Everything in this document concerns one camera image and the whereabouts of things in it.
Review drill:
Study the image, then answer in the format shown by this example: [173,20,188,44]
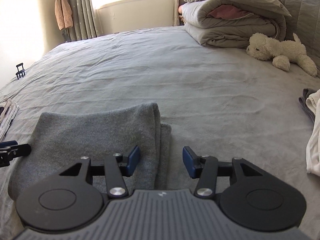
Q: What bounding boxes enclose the grey knit sweater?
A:
[8,102,171,200]

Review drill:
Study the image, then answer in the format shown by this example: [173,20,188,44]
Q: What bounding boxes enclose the folded beige clothes stack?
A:
[0,99,20,142]

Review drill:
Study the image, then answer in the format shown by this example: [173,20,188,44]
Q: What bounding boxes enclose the pink crumpled clothes pile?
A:
[178,5,184,25]

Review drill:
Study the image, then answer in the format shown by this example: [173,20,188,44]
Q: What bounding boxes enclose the grey bed sheet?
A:
[1,27,319,239]

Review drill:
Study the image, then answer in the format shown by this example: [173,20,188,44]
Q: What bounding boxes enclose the small black chair stand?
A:
[16,63,25,80]

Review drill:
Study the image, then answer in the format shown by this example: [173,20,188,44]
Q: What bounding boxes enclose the white crumpled garment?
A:
[306,90,320,176]

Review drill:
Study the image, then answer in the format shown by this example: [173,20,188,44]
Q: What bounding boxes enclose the white plush toy dog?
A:
[246,33,317,77]

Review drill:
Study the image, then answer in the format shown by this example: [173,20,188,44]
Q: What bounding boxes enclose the grey patterned left curtain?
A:
[67,0,103,41]

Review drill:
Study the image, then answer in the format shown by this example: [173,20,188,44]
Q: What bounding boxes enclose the hanging peach quilted jacket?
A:
[54,0,73,30]

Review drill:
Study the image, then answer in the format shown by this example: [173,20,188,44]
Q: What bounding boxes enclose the folded grey duvet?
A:
[178,0,291,48]

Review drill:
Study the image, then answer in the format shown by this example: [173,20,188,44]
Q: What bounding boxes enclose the grey quilted headboard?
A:
[281,0,320,66]

